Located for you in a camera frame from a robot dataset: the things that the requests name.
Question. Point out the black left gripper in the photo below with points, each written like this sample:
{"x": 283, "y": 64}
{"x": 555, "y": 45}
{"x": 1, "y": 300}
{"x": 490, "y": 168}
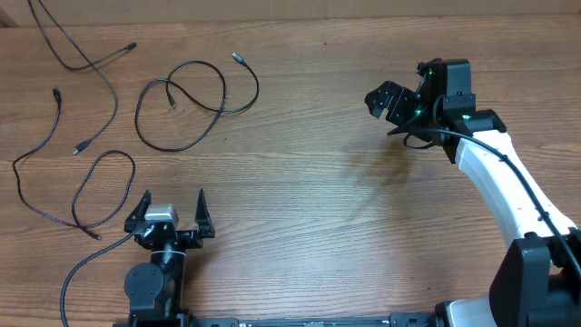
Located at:
{"x": 192, "y": 238}

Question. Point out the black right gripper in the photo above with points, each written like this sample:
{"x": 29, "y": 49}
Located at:
{"x": 400, "y": 98}

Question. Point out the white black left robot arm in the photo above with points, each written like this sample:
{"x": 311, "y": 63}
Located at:
{"x": 154, "y": 289}

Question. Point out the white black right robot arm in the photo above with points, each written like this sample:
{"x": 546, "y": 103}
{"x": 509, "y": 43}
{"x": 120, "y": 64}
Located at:
{"x": 538, "y": 282}

